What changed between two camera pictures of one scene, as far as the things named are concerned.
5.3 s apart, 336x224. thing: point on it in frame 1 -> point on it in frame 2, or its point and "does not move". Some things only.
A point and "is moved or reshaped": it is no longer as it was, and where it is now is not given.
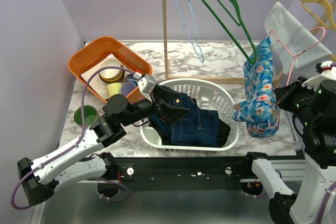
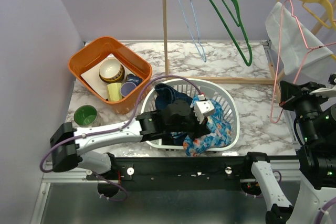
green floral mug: [90, 115] does not move
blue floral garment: [261, 110] -> [219, 135]
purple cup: [126, 88] does not move
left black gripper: [170, 114] -> [199, 130]
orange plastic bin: [99, 49] does not move
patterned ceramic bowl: [111, 75] does not move
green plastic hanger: [229, 2] is moved or reshaped
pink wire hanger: [293, 61] -> [310, 48]
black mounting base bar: [215, 173] does not move
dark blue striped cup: [129, 78] does not move
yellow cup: [114, 89] does not move
